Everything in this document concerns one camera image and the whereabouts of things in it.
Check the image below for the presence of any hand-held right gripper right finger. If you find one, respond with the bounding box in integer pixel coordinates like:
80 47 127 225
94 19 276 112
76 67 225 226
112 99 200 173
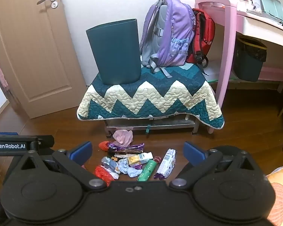
169 141 262 191

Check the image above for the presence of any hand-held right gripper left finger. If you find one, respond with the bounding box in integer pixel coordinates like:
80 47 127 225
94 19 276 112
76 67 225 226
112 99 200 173
14 141 107 191

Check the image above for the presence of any orange mesh wrapper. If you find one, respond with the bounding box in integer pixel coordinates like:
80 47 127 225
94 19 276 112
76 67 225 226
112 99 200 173
98 141 112 151

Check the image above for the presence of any purple white wrapper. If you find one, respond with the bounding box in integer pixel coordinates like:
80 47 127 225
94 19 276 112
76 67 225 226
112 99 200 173
154 148 176 180

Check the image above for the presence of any silver blue wrapper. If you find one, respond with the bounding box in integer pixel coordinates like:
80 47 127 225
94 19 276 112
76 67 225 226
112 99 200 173
101 157 121 174

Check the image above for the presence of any red mesh wrapper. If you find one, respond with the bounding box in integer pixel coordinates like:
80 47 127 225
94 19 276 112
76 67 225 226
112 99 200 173
95 165 115 186

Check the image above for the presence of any white cloth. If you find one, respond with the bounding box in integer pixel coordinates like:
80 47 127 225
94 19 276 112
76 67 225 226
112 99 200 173
113 129 134 146

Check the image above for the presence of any white paper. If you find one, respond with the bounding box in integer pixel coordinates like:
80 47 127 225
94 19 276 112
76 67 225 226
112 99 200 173
117 158 131 174

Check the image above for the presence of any purple chip bag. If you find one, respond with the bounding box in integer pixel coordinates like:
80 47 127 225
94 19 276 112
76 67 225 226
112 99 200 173
108 142 145 153

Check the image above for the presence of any green paper cup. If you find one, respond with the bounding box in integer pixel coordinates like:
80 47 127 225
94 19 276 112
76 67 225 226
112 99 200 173
137 160 157 182

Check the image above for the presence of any yellow white packet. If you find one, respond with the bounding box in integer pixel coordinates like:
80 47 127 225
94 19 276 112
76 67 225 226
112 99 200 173
128 152 154 166

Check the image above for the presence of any pale blue paper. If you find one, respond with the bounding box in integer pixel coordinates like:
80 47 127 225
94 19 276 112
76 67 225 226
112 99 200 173
127 166 143 178

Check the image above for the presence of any teal plastic bin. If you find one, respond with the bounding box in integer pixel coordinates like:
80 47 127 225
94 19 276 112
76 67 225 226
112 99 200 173
86 19 142 85

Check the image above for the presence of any wooden door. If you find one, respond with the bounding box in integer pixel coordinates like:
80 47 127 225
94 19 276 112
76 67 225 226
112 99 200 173
0 0 88 119

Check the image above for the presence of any dark bin with black bag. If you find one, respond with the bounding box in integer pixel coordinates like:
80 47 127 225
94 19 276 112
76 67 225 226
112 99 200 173
233 36 267 82

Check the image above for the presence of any red backpack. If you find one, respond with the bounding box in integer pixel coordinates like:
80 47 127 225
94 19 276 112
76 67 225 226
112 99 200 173
185 8 215 76

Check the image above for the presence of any pink desk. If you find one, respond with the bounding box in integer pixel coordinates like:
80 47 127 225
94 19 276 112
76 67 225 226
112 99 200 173
195 0 283 134

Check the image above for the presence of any purple backpack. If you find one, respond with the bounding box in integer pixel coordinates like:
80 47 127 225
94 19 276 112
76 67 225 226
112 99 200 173
140 0 196 79

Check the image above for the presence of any green plastic folder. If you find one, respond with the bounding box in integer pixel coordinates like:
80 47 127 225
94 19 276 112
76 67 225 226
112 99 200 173
258 0 283 20

